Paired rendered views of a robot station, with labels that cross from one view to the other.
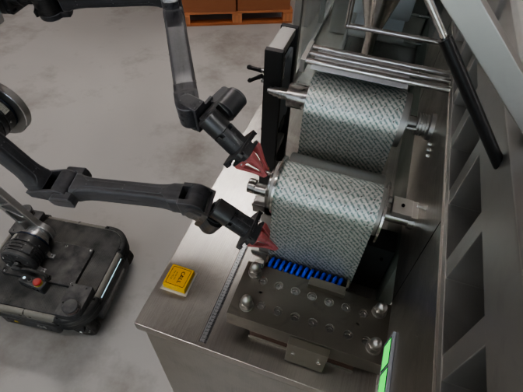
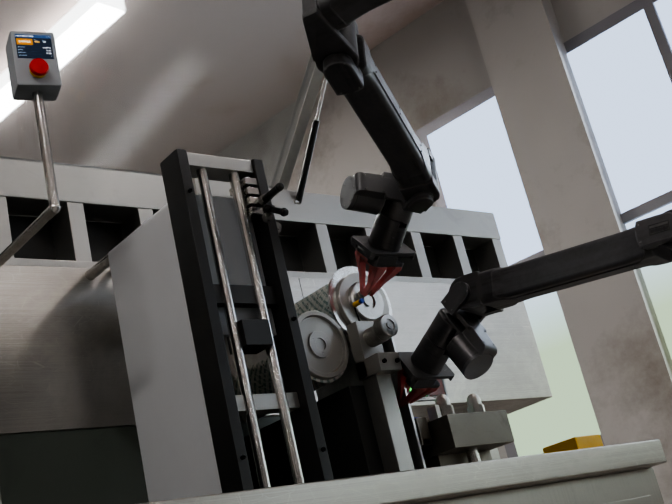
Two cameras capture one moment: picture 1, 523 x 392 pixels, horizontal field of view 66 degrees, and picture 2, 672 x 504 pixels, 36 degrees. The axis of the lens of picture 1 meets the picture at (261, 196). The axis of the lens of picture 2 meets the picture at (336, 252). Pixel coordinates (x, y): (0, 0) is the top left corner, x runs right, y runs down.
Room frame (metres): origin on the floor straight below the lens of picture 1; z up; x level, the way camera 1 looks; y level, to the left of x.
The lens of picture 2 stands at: (2.25, 0.83, 0.74)
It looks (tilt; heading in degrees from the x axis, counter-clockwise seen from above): 19 degrees up; 210
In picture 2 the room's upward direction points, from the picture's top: 14 degrees counter-clockwise
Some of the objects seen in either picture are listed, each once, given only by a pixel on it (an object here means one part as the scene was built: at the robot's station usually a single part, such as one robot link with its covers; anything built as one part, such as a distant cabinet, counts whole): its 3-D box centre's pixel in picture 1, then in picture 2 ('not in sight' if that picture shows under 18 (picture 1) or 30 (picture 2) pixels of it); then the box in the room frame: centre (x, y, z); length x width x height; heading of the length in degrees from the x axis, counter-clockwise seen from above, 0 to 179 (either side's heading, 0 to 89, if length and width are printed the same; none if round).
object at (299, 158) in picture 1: (332, 184); (277, 367); (0.75, -0.19, 1.17); 0.26 x 0.12 x 0.12; 73
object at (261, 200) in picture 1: (263, 218); (389, 405); (0.72, -0.01, 1.05); 0.06 x 0.05 x 0.31; 73
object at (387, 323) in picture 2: (252, 186); (385, 326); (0.73, 0.03, 1.18); 0.04 x 0.02 x 0.04; 163
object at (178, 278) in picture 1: (179, 278); (573, 448); (0.58, 0.23, 0.91); 0.07 x 0.07 x 0.02; 73
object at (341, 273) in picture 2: (279, 184); (360, 304); (0.67, -0.04, 1.25); 0.15 x 0.01 x 0.15; 163
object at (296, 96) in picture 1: (299, 96); not in sight; (0.92, -0.09, 1.33); 0.06 x 0.06 x 0.06; 73
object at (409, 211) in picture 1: (405, 208); not in sight; (0.59, -0.32, 1.28); 0.06 x 0.05 x 0.02; 73
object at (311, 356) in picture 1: (305, 355); not in sight; (0.36, -0.13, 0.96); 0.10 x 0.03 x 0.11; 73
